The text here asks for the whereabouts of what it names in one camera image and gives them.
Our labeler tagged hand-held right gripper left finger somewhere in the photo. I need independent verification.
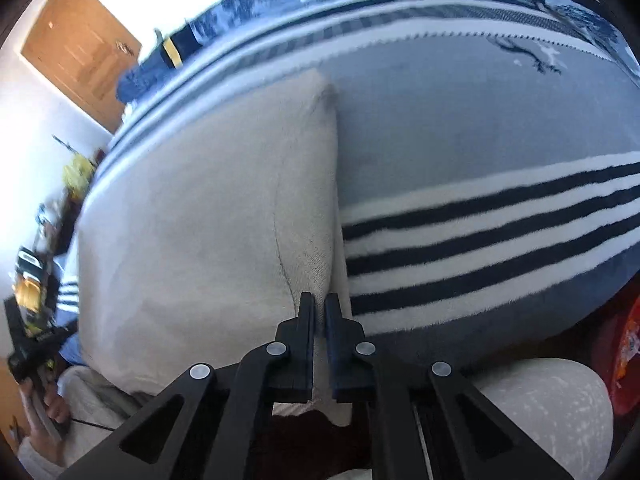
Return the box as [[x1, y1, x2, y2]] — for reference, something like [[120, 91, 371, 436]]
[[57, 291, 319, 480]]

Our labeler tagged black cable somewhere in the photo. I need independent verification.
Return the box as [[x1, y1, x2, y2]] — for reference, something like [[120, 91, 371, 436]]
[[69, 417, 122, 431]]

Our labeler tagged yellow plastic bag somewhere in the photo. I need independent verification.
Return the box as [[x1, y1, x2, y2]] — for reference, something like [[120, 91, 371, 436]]
[[62, 152, 100, 202]]

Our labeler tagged rolled blue patterned quilt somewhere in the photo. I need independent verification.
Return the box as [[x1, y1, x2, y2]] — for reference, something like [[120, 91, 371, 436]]
[[116, 0, 321, 106]]

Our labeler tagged red snack bag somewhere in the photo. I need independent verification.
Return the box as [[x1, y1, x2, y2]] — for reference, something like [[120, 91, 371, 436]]
[[591, 294, 640, 417]]

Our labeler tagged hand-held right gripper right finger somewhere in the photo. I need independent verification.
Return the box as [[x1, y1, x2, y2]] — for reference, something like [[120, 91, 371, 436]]
[[324, 291, 576, 480]]

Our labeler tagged blue striped bed blanket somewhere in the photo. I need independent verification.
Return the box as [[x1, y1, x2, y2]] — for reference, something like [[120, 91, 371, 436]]
[[92, 0, 640, 361]]

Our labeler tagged person's left hand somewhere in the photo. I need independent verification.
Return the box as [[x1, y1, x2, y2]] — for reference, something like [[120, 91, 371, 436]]
[[19, 376, 72, 457]]

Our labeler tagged brown wooden door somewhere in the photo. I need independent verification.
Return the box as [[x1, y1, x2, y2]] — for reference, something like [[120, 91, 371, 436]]
[[20, 0, 144, 134]]

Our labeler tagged white knit sweater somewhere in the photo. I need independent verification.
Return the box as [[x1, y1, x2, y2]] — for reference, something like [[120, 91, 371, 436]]
[[75, 68, 352, 430]]

